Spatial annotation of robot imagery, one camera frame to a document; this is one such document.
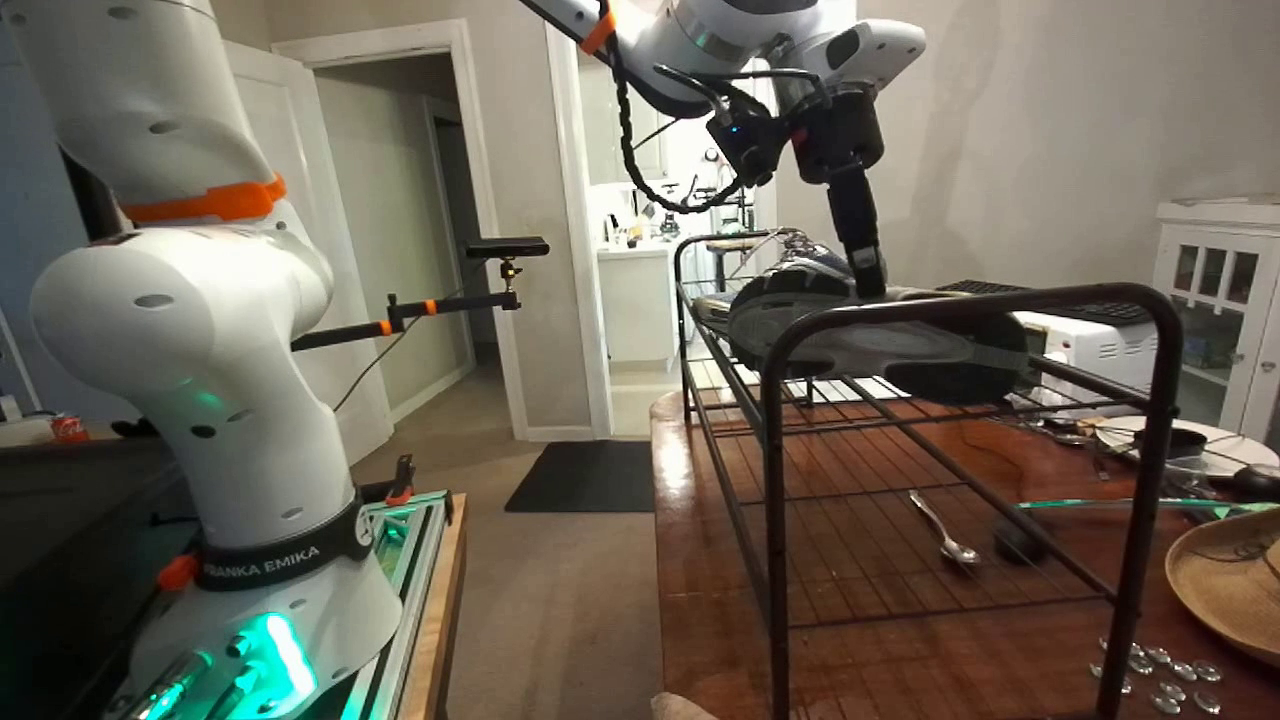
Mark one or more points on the white background counter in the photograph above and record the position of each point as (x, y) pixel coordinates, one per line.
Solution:
(639, 306)

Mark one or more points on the clear glass bead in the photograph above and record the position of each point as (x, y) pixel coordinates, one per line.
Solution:
(1209, 670)
(1171, 692)
(1133, 657)
(1187, 670)
(1205, 702)

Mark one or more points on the large tan curved wooden board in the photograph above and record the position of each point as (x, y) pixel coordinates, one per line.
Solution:
(1233, 600)

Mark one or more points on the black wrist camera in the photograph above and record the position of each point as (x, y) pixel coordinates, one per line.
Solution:
(747, 142)

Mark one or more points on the white plate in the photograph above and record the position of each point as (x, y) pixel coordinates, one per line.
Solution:
(1133, 443)

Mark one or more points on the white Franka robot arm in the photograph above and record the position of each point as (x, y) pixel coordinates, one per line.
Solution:
(201, 335)

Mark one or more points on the grey blue mesh sneaker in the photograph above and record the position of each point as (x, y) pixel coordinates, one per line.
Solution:
(934, 366)
(802, 287)

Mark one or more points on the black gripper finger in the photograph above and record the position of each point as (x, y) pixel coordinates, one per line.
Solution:
(862, 243)

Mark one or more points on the silver metal spoon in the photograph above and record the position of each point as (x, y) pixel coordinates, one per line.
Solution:
(952, 551)

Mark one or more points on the small beige rounded object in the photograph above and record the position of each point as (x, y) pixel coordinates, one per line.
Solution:
(681, 706)

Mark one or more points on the small red object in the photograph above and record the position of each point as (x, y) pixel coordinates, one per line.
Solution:
(67, 429)

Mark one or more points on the wooden robot mounting platform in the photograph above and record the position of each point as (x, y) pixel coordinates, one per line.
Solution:
(433, 600)

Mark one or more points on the thin green strip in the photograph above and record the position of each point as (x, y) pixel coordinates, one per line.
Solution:
(1133, 507)

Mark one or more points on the white interior door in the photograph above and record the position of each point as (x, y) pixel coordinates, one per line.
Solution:
(362, 243)

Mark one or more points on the white box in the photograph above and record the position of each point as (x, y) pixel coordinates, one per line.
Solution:
(1084, 345)

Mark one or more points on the white glass-door cabinet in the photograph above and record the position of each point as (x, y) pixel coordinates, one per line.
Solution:
(1212, 335)

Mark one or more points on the black metal shoe rack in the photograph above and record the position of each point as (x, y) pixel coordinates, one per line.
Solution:
(779, 534)

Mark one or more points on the black door mat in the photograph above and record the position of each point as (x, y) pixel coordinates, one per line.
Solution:
(581, 479)

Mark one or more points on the black boom stand orange clamps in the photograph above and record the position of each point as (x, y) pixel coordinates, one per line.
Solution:
(443, 306)

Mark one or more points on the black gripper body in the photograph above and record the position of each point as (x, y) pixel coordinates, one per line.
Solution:
(841, 132)

